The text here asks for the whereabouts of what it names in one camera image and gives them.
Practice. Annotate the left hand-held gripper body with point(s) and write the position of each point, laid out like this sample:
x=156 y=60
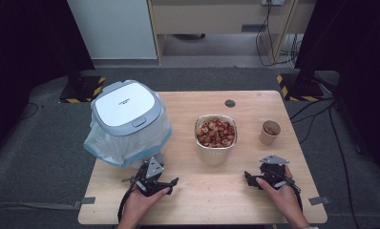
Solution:
x=154 y=167

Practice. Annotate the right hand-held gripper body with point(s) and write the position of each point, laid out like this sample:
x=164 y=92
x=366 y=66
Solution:
x=274 y=173

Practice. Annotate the translucent plastic trash bag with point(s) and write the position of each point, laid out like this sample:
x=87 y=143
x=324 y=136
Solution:
x=127 y=148

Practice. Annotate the brown paper cup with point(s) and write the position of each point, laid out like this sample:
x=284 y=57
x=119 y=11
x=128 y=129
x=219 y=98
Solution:
x=267 y=138

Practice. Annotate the few dried fruit pieces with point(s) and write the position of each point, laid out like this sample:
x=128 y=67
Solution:
x=270 y=130

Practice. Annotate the beige metal-rimmed container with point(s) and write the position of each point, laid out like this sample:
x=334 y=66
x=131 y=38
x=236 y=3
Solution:
x=214 y=156

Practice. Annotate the white grey lidded trash can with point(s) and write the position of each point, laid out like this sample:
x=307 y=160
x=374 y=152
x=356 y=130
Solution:
x=124 y=105

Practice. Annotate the person's right hand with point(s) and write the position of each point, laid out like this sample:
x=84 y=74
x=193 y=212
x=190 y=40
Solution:
x=286 y=200

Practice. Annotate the person's left hand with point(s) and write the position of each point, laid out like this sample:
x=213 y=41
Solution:
x=138 y=205

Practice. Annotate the grey tape piece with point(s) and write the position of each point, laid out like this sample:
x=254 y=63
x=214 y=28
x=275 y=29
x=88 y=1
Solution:
x=319 y=200
x=86 y=201

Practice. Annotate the pile of dried red fruit slices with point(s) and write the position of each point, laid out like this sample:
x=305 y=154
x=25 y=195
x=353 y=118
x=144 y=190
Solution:
x=215 y=133

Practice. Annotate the grey round table grommet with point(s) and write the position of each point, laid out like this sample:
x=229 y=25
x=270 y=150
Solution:
x=230 y=103

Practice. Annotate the black stand with striped base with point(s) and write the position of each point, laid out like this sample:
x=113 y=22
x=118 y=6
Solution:
x=83 y=90
x=301 y=89

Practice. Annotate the dark round object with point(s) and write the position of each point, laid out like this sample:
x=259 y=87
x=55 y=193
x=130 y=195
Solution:
x=188 y=36

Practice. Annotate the black curtain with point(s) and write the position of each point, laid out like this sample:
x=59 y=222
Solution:
x=360 y=63
x=25 y=63

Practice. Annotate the white panel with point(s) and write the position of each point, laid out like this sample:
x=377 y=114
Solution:
x=115 y=28

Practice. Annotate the light wooden desk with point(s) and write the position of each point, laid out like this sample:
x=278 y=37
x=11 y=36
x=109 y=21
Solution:
x=210 y=17

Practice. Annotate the white power strip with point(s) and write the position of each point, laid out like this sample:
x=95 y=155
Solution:
x=273 y=2

